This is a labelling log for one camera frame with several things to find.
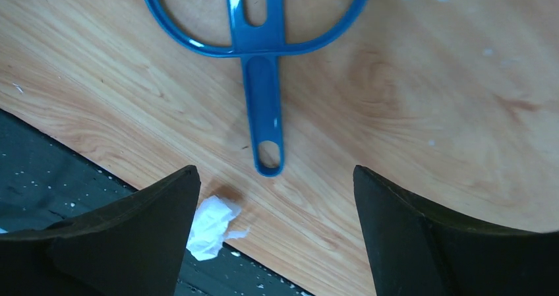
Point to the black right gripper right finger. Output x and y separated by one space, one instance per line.
418 247

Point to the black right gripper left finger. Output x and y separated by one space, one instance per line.
133 246

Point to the blue hand brush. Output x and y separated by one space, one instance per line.
259 49

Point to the crumpled paper scrap table edge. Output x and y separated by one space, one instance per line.
210 227

